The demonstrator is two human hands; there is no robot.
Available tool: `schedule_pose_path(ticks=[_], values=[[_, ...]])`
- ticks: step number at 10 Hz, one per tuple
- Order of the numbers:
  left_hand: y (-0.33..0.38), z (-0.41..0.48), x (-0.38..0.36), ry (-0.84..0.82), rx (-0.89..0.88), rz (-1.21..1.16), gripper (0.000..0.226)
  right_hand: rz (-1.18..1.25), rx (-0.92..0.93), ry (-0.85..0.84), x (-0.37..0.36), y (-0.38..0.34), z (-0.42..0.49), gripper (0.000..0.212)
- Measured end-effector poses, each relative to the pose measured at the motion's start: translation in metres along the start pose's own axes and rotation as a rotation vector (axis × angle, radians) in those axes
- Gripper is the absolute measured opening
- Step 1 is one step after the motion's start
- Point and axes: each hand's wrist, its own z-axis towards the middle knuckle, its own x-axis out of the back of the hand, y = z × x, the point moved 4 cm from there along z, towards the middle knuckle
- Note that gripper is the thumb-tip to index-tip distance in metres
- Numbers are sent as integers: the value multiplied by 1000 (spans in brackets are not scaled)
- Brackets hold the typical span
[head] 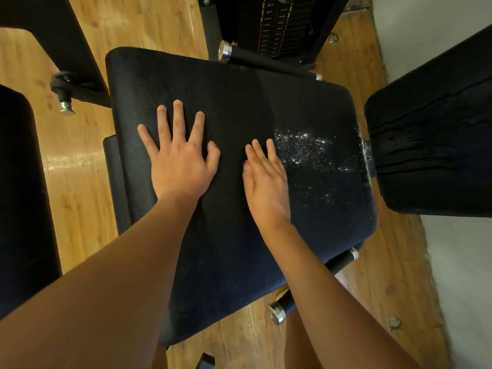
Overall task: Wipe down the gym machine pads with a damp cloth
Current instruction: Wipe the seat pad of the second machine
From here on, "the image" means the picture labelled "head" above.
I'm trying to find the person's right hand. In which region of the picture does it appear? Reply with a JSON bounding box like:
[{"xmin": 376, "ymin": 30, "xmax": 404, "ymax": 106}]
[{"xmin": 242, "ymin": 138, "xmax": 293, "ymax": 231}]

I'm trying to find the person's leg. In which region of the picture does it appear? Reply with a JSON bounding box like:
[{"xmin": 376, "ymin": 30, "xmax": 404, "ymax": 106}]
[
  {"xmin": 152, "ymin": 348, "xmax": 170, "ymax": 369},
  {"xmin": 284, "ymin": 307, "xmax": 324, "ymax": 369}
]

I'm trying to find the person's left leg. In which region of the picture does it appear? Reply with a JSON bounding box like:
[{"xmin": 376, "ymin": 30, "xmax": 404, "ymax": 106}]
[{"xmin": 152, "ymin": 348, "xmax": 170, "ymax": 369}]

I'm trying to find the person's right forearm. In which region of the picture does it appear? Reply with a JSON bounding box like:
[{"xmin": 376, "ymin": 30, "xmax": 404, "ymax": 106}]
[{"xmin": 261, "ymin": 220, "xmax": 420, "ymax": 369}]

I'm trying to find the person's right leg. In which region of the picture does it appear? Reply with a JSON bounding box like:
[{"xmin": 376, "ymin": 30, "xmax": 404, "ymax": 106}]
[{"xmin": 284, "ymin": 307, "xmax": 324, "ymax": 369}]

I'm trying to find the person's left forearm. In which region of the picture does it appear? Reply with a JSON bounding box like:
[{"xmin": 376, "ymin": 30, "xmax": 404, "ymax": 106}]
[{"xmin": 0, "ymin": 194, "xmax": 199, "ymax": 369}]

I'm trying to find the person's left hand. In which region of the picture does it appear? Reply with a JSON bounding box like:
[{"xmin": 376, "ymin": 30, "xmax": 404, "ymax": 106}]
[{"xmin": 137, "ymin": 99, "xmax": 221, "ymax": 206}]

